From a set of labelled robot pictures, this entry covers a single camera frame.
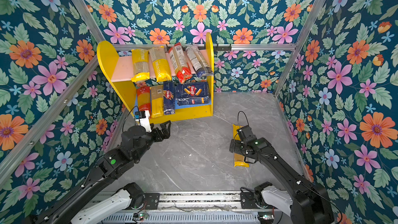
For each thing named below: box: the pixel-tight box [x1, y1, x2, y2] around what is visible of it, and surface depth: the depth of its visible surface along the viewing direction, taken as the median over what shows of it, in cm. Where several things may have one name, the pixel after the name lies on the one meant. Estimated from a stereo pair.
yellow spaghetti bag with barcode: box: [150, 84, 164, 119], surface depth 97 cm
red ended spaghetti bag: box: [168, 42, 193, 84], surface depth 75 cm
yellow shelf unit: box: [96, 32, 216, 125], surface depth 77 cm
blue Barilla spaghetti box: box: [163, 81, 176, 116], surface depth 95 cm
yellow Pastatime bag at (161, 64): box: [148, 46, 173, 83], surface depth 76 cm
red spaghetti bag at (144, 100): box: [136, 86, 152, 119], surface depth 98 cm
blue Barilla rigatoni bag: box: [175, 81, 210, 106], surface depth 95 cm
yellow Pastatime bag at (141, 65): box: [130, 48, 151, 83], surface depth 75 cm
